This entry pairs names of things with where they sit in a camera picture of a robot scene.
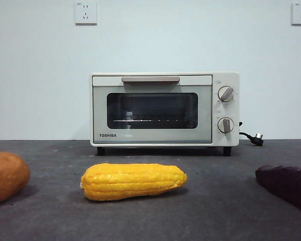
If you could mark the purple eggplant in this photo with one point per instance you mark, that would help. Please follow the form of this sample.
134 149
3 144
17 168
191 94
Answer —
288 183

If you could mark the beige round oven knob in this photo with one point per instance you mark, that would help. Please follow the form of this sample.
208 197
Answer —
226 94
225 125

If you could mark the white Toshiba toaster oven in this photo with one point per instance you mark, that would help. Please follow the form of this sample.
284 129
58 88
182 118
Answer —
227 110

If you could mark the yellow corn cob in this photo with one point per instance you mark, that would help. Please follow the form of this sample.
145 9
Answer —
133 182

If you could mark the brown potato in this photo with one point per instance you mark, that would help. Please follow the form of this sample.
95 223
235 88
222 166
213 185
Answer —
6 178

